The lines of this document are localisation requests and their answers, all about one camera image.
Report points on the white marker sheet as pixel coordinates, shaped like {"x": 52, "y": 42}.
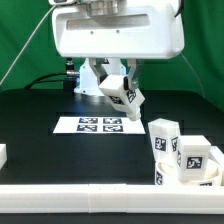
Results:
{"x": 98, "y": 125}

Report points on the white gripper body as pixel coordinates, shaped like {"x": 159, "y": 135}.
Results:
{"x": 125, "y": 29}

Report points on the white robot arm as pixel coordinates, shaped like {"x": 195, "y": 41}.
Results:
{"x": 88, "y": 81}

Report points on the white round stool seat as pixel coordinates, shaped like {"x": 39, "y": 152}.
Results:
{"x": 167, "y": 175}

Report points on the white left rail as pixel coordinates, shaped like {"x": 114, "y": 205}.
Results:
{"x": 3, "y": 155}

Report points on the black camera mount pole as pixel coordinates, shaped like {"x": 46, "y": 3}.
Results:
{"x": 72, "y": 76}

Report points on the white front rail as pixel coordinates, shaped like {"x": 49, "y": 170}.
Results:
{"x": 100, "y": 198}

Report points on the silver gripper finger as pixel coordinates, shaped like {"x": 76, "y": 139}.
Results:
{"x": 135, "y": 68}
{"x": 97, "y": 66}

